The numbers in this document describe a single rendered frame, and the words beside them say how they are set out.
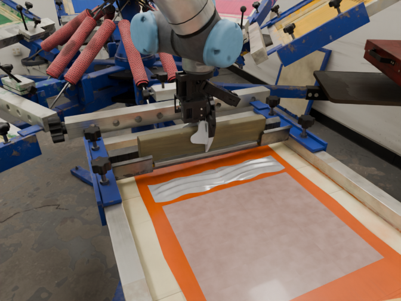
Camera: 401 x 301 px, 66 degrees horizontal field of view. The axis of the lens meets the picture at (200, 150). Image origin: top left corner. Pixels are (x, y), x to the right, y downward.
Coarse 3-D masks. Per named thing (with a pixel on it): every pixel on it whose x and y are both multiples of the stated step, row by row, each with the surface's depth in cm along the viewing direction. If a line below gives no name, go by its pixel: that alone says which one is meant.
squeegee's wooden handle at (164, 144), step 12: (228, 120) 83; (240, 120) 83; (252, 120) 83; (264, 120) 85; (168, 132) 76; (180, 132) 76; (192, 132) 77; (216, 132) 80; (228, 132) 82; (240, 132) 84; (252, 132) 85; (144, 144) 73; (156, 144) 75; (168, 144) 76; (180, 144) 78; (192, 144) 79; (204, 144) 81; (216, 144) 82; (228, 144) 84; (156, 156) 76; (168, 156) 78
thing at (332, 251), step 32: (224, 160) 85; (256, 192) 73; (288, 192) 73; (320, 192) 73; (288, 224) 64; (320, 224) 64; (352, 224) 64; (288, 256) 57; (320, 256) 57; (352, 256) 57; (384, 256) 57; (320, 288) 52; (352, 288) 52; (384, 288) 52
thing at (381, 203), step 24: (216, 120) 99; (120, 144) 88; (288, 144) 91; (336, 168) 76; (360, 192) 70; (384, 192) 68; (120, 216) 62; (384, 216) 65; (120, 240) 56; (120, 264) 52; (144, 288) 48
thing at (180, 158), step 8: (240, 144) 85; (248, 144) 85; (256, 144) 86; (200, 152) 81; (208, 152) 81; (216, 152) 82; (160, 160) 77; (168, 160) 77; (176, 160) 78; (184, 160) 79
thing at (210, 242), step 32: (224, 192) 73; (160, 224) 64; (192, 224) 64; (224, 224) 64; (256, 224) 64; (192, 256) 57; (224, 256) 57; (256, 256) 57; (192, 288) 52; (224, 288) 52; (256, 288) 52; (288, 288) 52
